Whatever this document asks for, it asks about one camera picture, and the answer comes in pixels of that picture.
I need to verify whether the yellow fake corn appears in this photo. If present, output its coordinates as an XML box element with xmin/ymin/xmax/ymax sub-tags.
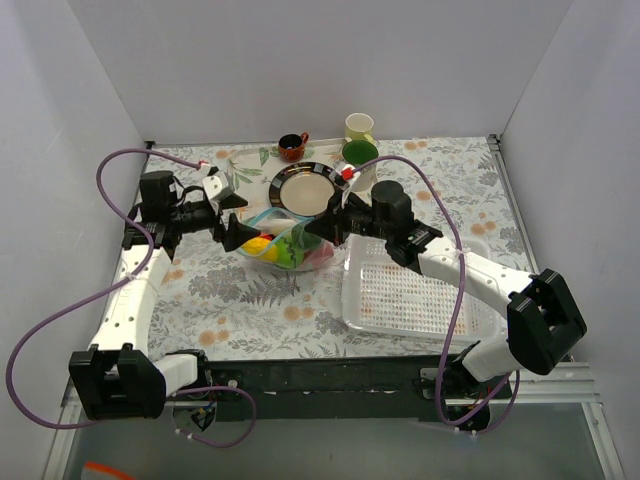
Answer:
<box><xmin>241</xmin><ymin>236</ymin><xmax>279</xmax><ymax>264</ymax></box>

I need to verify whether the clear zip top bag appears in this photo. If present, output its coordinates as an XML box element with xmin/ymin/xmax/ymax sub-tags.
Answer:
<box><xmin>237</xmin><ymin>208</ymin><xmax>334</xmax><ymax>272</ymax></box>

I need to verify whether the lime green fake fruit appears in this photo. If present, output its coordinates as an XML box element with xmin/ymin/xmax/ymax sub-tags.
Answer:
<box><xmin>275</xmin><ymin>235</ymin><xmax>304</xmax><ymax>270</ymax></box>

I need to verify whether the white perforated plastic basket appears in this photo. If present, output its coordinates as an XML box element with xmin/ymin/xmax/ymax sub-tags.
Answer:
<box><xmin>339</xmin><ymin>234</ymin><xmax>509</xmax><ymax>337</ymax></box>

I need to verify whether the green fake vegetable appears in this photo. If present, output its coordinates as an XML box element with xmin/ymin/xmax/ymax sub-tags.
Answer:
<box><xmin>291</xmin><ymin>224</ymin><xmax>323</xmax><ymax>254</ymax></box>

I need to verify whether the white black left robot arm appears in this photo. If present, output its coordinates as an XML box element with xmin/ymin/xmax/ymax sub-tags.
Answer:
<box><xmin>69</xmin><ymin>167</ymin><xmax>247</xmax><ymax>420</ymax></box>

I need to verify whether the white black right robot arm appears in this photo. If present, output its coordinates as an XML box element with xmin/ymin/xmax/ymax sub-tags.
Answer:
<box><xmin>225</xmin><ymin>181</ymin><xmax>587</xmax><ymax>398</ymax></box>

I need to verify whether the red fake fruit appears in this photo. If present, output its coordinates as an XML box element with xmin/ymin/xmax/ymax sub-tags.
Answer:
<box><xmin>304</xmin><ymin>241</ymin><xmax>334</xmax><ymax>269</ymax></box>

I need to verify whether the white fake food roll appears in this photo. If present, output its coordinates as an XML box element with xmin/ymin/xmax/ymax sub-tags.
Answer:
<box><xmin>252</xmin><ymin>209</ymin><xmax>298</xmax><ymax>235</ymax></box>

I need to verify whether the dark rimmed ceramic plate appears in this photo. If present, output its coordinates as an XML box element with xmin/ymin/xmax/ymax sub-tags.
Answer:
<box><xmin>268</xmin><ymin>162</ymin><xmax>338</xmax><ymax>217</ymax></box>

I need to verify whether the floral serving tray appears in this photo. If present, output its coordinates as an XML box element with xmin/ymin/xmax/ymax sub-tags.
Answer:
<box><xmin>227</xmin><ymin>138</ymin><xmax>345</xmax><ymax>221</ymax></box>

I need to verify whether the floral mug green inside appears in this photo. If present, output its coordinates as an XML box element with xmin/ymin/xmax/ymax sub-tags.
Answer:
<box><xmin>342</xmin><ymin>140</ymin><xmax>379</xmax><ymax>193</ymax></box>

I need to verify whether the floral table mat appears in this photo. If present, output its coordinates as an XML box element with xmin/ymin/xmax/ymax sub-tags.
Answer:
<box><xmin>148</xmin><ymin>137</ymin><xmax>534</xmax><ymax>362</ymax></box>

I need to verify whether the small orange brown cup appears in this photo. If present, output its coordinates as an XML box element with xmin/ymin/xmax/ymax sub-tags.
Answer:
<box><xmin>278</xmin><ymin>132</ymin><xmax>309</xmax><ymax>163</ymax></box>

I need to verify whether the pale yellow green mug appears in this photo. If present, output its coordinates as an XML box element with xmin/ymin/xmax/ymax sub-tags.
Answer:
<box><xmin>344</xmin><ymin>112</ymin><xmax>375</xmax><ymax>144</ymax></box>

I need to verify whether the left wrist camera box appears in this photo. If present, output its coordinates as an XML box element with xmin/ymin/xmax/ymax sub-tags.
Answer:
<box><xmin>202</xmin><ymin>166</ymin><xmax>234</xmax><ymax>202</ymax></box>

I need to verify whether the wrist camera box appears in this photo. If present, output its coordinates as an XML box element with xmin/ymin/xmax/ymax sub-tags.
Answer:
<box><xmin>336</xmin><ymin>162</ymin><xmax>373</xmax><ymax>196</ymax></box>
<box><xmin>202</xmin><ymin>166</ymin><xmax>234</xmax><ymax>202</ymax></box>

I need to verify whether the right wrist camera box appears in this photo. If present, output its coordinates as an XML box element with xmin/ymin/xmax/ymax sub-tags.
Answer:
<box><xmin>336</xmin><ymin>162</ymin><xmax>373</xmax><ymax>196</ymax></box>

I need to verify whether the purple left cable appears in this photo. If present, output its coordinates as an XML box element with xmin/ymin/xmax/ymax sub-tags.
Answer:
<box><xmin>4</xmin><ymin>147</ymin><xmax>258</xmax><ymax>449</ymax></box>

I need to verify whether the purple cable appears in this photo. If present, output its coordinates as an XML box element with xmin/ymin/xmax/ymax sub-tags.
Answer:
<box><xmin>349</xmin><ymin>154</ymin><xmax>522</xmax><ymax>434</ymax></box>
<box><xmin>4</xmin><ymin>147</ymin><xmax>258</xmax><ymax>449</ymax></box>

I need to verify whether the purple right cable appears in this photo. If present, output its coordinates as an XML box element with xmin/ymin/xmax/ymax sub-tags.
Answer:
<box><xmin>349</xmin><ymin>154</ymin><xmax>522</xmax><ymax>434</ymax></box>

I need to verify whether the aluminium frame rail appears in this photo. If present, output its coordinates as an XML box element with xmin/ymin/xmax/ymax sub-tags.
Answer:
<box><xmin>41</xmin><ymin>133</ymin><xmax>626</xmax><ymax>480</ymax></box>

